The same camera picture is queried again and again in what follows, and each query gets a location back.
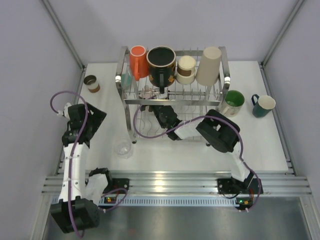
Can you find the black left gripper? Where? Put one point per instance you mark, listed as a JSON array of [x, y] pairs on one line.
[[97, 116]]

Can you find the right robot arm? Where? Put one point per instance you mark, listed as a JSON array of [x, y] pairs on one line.
[[219, 132]]

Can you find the pink translucent tumbler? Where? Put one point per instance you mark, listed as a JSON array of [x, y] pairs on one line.
[[147, 93]]

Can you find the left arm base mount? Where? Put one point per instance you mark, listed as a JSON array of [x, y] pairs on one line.
[[118, 183]]

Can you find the steel cup cream brown sleeve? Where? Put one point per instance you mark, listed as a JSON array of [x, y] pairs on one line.
[[186, 70]]

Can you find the black mug with orange print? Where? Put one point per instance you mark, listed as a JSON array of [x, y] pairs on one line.
[[161, 67]]

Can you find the aluminium frame post left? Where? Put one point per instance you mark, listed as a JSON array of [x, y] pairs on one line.
[[54, 17]]

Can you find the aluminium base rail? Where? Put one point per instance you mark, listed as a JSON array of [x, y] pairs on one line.
[[165, 183]]

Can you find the clear glass cup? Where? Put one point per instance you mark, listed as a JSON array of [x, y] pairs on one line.
[[122, 147]]

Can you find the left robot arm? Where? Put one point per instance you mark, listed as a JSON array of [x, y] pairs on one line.
[[77, 206]]

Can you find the cream mug green inside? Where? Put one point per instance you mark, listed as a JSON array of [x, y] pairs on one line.
[[232, 104]]

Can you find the perforated cable duct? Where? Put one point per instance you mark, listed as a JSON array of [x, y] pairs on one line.
[[178, 201]]

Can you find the aluminium frame post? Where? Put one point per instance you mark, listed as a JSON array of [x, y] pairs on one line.
[[298, 5], [54, 17]]

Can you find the steel two-tier dish rack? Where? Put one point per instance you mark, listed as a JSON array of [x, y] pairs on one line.
[[174, 95]]

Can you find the teal cup behind rack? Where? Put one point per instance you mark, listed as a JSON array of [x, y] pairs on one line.
[[126, 80]]

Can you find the beige paper cup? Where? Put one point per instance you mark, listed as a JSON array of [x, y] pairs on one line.
[[209, 66]]

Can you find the aluminium frame post right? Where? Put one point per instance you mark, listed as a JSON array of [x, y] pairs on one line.
[[298, 5]]

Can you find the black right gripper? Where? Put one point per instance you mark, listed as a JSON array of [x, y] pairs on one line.
[[151, 108]]

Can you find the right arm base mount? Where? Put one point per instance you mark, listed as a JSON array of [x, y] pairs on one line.
[[231, 186]]

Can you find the dark teal mug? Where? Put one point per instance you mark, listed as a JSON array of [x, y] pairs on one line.
[[262, 105]]

